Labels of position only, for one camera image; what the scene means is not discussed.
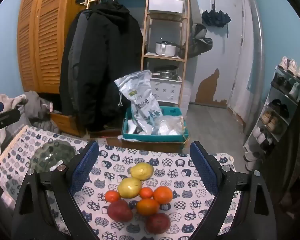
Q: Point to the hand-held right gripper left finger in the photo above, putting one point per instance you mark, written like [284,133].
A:
[83,171]

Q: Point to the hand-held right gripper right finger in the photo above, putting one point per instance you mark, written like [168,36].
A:
[205,171]

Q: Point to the scalloped glass plate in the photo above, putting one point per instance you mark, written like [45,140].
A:
[52,155]

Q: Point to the small tangerine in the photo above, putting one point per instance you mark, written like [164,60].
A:
[112,196]
[146,192]

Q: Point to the orange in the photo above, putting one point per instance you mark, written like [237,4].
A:
[147,206]
[163,194]

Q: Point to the yellow lemon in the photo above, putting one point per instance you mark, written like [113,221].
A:
[141,171]
[129,187]

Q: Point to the red apple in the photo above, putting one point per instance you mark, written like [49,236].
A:
[120,210]
[158,223]

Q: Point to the beige hoodie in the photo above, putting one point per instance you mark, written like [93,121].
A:
[0,97]

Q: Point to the grey fabric bag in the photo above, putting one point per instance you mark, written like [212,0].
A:
[15,130]

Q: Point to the grey clothes pile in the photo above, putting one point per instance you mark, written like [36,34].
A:
[37,107]

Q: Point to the cat print tablecloth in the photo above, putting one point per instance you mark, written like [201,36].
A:
[165,160]

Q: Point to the wooden drawer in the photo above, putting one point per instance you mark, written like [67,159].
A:
[65,125]

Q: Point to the clear plastic bag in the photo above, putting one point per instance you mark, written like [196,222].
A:
[170,126]

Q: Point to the teal plastic basket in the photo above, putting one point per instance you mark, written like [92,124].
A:
[155,138]

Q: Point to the plain cardboard box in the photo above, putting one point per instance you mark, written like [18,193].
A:
[145,147]

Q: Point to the wooden louvered wardrobe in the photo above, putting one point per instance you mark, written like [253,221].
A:
[40,42]

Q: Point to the shoe rack with shoes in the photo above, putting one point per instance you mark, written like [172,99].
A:
[271,121]

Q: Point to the black jacket with grey panel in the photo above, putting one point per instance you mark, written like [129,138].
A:
[73,62]

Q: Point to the white patterned drawer box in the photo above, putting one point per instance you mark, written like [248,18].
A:
[166,90]

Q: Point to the white printed rice bag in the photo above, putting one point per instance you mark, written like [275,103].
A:
[140,97]

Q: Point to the black coat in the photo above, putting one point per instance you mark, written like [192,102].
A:
[107,67]

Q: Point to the steel steamer pot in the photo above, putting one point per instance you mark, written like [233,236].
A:
[165,72]

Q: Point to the white shoe rack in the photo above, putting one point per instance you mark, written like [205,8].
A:
[277,92]

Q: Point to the grey door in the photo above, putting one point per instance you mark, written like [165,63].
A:
[222,50]

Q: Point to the grey vertical pipe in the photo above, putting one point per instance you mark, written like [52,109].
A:
[257,55]

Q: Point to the dark green hanging bag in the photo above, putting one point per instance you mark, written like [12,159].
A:
[200,37]

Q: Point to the wooden shelf rack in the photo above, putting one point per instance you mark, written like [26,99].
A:
[146,30]

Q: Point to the black folded umbrella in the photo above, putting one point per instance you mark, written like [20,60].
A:
[216,17]

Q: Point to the white storage box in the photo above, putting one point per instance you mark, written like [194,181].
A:
[166,3]

